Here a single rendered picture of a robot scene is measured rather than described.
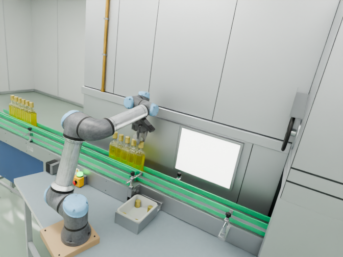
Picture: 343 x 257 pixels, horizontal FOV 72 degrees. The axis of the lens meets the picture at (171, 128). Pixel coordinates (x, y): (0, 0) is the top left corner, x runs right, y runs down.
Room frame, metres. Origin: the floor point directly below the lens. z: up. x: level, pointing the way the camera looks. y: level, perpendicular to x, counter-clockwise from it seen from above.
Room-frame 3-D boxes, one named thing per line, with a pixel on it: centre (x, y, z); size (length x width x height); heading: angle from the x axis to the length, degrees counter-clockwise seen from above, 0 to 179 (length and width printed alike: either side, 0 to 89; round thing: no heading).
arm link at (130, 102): (1.43, 0.25, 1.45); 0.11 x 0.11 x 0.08; 59
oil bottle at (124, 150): (1.56, 0.30, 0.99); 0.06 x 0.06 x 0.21; 65
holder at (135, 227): (1.26, 0.12, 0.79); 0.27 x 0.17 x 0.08; 155
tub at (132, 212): (1.24, 0.13, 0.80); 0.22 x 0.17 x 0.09; 155
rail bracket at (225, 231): (1.10, -0.38, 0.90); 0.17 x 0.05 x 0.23; 155
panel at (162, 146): (1.55, -0.04, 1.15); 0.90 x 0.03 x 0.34; 65
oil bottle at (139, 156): (1.52, 0.19, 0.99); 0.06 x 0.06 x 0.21; 64
